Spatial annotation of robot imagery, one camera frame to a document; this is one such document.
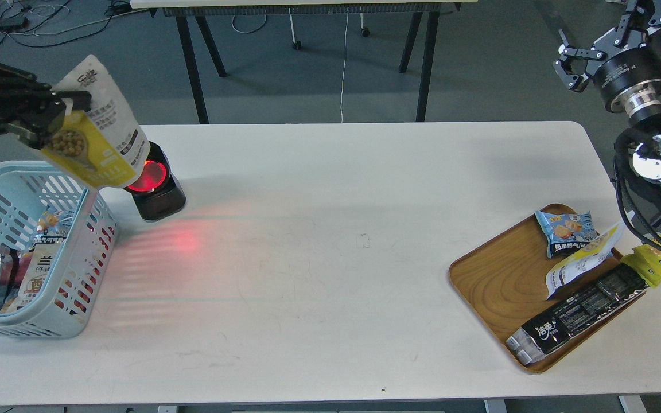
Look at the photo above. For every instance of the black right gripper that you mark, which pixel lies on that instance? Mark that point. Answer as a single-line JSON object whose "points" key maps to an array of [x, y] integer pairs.
{"points": [[628, 82]]}

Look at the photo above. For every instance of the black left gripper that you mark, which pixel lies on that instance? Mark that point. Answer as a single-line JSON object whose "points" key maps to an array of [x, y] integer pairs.
{"points": [[28, 107]]}

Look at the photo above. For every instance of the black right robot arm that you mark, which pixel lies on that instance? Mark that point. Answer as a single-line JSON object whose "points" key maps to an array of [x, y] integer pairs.
{"points": [[637, 163]]}

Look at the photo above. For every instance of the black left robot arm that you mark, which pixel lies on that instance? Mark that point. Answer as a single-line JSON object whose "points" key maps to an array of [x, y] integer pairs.
{"points": [[32, 109]]}

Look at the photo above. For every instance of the blue snack bag in basket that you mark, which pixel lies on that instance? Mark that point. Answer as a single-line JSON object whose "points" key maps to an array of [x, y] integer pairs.
{"points": [[53, 226]]}

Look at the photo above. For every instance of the light blue plastic basket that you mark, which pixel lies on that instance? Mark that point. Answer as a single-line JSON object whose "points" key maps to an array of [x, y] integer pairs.
{"points": [[75, 272]]}

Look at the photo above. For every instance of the white snack pack in basket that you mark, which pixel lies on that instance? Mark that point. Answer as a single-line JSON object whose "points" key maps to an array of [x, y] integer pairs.
{"points": [[41, 261]]}

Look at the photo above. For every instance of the yellow cartoon snack bag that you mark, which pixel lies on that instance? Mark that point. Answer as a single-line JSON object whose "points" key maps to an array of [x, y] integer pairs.
{"points": [[646, 261]]}

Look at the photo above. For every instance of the long black snack package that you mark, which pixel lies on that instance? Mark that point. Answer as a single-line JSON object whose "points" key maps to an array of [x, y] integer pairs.
{"points": [[553, 328]]}

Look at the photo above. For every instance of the black barcode scanner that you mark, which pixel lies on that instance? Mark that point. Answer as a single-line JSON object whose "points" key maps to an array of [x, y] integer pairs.
{"points": [[156, 193]]}

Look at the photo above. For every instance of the black leg background table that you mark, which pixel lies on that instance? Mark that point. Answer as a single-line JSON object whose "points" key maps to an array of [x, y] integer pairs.
{"points": [[319, 26]]}

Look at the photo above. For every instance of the wooden tray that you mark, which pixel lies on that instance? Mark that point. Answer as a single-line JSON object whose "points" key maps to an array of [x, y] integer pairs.
{"points": [[504, 283]]}

